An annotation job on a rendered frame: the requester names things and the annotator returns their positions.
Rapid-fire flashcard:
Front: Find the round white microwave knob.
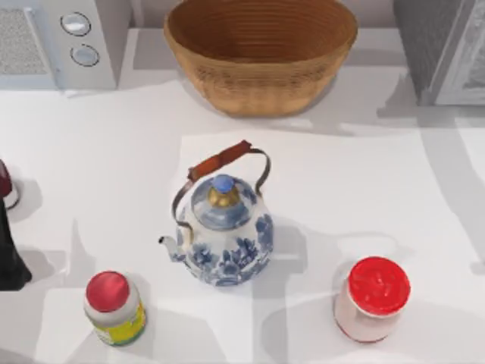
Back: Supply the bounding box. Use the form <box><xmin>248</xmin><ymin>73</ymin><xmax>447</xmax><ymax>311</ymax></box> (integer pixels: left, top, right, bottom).
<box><xmin>60</xmin><ymin>11</ymin><xmax>92</xmax><ymax>37</ymax></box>
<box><xmin>69</xmin><ymin>43</ymin><xmax>101</xmax><ymax>68</ymax></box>

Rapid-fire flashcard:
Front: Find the dark red bottle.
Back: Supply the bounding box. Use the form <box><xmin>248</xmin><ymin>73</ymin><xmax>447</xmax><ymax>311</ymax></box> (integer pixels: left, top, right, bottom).
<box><xmin>0</xmin><ymin>158</ymin><xmax>20</xmax><ymax>211</ymax></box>

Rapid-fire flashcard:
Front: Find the blue and white teapot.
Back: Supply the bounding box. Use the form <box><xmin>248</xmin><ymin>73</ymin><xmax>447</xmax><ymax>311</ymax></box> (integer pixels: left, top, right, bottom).
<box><xmin>158</xmin><ymin>139</ymin><xmax>274</xmax><ymax>287</ymax></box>

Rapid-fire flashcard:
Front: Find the pale microwave oven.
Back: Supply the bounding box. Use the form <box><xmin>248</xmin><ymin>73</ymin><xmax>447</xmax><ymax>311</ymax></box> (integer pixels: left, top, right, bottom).
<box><xmin>0</xmin><ymin>0</ymin><xmax>134</xmax><ymax>91</ymax></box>

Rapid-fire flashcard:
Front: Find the red-lidded white jar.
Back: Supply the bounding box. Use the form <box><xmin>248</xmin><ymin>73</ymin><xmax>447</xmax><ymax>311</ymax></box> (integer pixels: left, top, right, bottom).
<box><xmin>333</xmin><ymin>256</ymin><xmax>412</xmax><ymax>344</ymax></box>

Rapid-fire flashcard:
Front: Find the red-lidded yellow label jar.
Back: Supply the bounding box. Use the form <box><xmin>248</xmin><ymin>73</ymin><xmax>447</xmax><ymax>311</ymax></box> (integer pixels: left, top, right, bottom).
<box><xmin>83</xmin><ymin>270</ymin><xmax>147</xmax><ymax>347</ymax></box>

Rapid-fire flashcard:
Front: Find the woven brown basket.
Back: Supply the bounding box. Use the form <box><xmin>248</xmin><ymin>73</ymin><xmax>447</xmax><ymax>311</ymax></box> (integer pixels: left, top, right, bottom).
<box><xmin>163</xmin><ymin>0</ymin><xmax>359</xmax><ymax>118</ymax></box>

